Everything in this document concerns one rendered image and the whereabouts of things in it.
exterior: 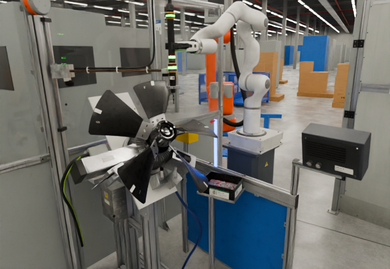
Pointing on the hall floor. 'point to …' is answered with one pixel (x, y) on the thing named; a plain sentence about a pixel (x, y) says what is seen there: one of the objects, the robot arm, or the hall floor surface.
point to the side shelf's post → (119, 243)
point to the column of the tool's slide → (56, 140)
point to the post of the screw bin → (211, 232)
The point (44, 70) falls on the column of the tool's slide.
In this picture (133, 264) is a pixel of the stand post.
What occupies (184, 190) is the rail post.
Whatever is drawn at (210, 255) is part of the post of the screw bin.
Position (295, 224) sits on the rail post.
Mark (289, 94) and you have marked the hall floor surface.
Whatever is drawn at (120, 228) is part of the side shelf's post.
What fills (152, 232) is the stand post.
